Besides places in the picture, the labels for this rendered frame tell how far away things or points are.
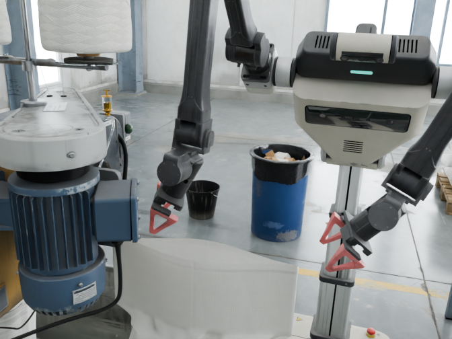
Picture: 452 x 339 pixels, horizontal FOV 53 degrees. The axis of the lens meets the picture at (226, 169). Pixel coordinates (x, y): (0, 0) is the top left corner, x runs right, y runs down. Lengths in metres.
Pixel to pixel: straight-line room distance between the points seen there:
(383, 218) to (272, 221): 2.51
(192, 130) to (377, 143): 0.67
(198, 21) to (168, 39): 8.73
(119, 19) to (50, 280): 0.47
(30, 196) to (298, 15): 8.43
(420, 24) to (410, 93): 7.22
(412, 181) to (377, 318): 1.93
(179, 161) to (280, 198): 2.39
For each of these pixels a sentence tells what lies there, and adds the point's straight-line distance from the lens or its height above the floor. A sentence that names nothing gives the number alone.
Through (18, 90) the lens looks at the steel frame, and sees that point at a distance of 7.20.
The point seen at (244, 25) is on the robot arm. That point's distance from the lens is 1.17.
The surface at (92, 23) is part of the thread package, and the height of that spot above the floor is 1.58.
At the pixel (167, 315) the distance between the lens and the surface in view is 1.23.
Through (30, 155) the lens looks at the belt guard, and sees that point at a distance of 0.74.
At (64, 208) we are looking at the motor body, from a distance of 0.80.
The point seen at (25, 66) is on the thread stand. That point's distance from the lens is 0.99.
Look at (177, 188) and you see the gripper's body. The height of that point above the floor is 1.22.
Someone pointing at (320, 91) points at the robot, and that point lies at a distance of 1.36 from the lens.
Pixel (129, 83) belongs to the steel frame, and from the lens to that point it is 9.87.
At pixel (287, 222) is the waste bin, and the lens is 3.42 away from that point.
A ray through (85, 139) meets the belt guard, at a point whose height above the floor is 1.41.
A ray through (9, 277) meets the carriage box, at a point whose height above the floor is 1.10.
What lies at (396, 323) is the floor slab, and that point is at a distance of 2.86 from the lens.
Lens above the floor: 1.60
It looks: 19 degrees down
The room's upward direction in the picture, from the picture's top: 2 degrees clockwise
